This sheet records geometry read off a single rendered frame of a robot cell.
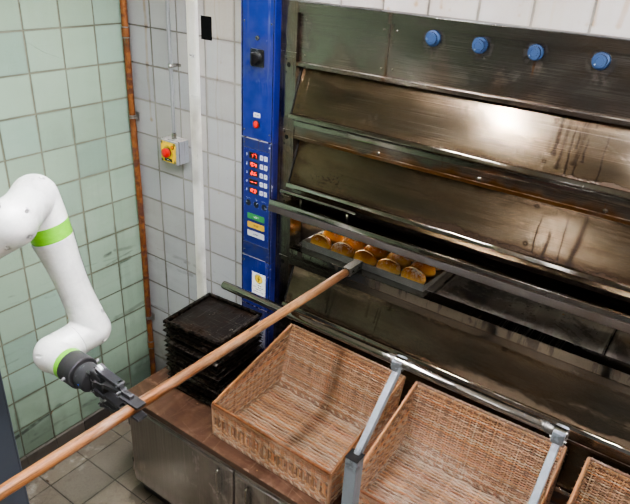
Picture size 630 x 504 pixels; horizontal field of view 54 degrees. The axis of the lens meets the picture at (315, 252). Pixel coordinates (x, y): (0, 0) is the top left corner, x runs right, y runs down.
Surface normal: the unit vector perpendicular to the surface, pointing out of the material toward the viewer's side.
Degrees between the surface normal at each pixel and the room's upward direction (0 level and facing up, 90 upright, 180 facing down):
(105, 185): 90
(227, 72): 90
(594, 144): 70
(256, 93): 90
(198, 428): 0
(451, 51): 90
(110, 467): 0
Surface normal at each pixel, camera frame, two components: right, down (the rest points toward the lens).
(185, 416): 0.05, -0.89
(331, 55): -0.58, 0.33
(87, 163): 0.81, 0.29
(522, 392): -0.53, 0.01
